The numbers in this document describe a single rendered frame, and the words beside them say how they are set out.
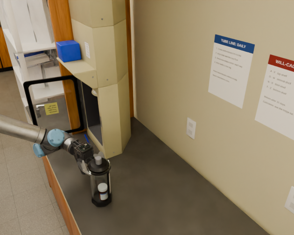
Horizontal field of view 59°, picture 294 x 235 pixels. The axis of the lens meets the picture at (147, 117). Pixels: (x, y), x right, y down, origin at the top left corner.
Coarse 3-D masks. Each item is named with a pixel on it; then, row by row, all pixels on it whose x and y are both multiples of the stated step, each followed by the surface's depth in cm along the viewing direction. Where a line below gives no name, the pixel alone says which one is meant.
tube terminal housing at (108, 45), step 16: (80, 32) 135; (96, 32) 122; (112, 32) 126; (80, 48) 143; (96, 48) 125; (112, 48) 130; (96, 64) 129; (112, 64) 133; (112, 80) 137; (128, 80) 159; (112, 96) 141; (128, 96) 163; (112, 112) 146; (128, 112) 167; (112, 128) 151; (128, 128) 171; (96, 144) 168; (112, 144) 156
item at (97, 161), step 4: (92, 160) 119; (96, 160) 115; (100, 160) 116; (104, 160) 119; (92, 164) 117; (96, 164) 117; (100, 164) 117; (104, 164) 117; (108, 164) 118; (92, 168) 115; (96, 168) 114; (100, 168) 115; (104, 168) 115
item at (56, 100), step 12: (36, 84) 152; (48, 84) 154; (60, 84) 157; (72, 84) 160; (36, 96) 155; (48, 96) 157; (60, 96) 160; (72, 96) 163; (36, 108) 158; (48, 108) 161; (60, 108) 164; (72, 108) 167; (36, 120) 162; (48, 120) 165; (60, 120) 168; (72, 120) 171
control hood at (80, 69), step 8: (64, 64) 137; (72, 64) 137; (80, 64) 137; (88, 64) 137; (72, 72) 127; (80, 72) 126; (88, 72) 128; (96, 72) 131; (88, 80) 130; (96, 80) 132; (96, 88) 135
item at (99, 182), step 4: (108, 160) 121; (88, 164) 119; (88, 168) 116; (108, 168) 117; (92, 172) 114; (96, 172) 114; (100, 172) 114; (104, 172) 115; (92, 176) 117; (96, 176) 116; (100, 176) 116; (104, 176) 117; (92, 180) 118; (96, 180) 117; (100, 180) 117; (104, 180) 118; (92, 184) 120; (96, 184) 118; (100, 184) 118; (104, 184) 119; (92, 188) 122; (96, 188) 120; (100, 188) 120; (104, 188) 121; (92, 192) 123; (96, 192) 121; (100, 192) 121; (104, 192) 122; (92, 196) 125; (96, 196) 123; (100, 196) 123; (104, 196) 123; (96, 200) 125; (100, 200) 124; (104, 200) 125
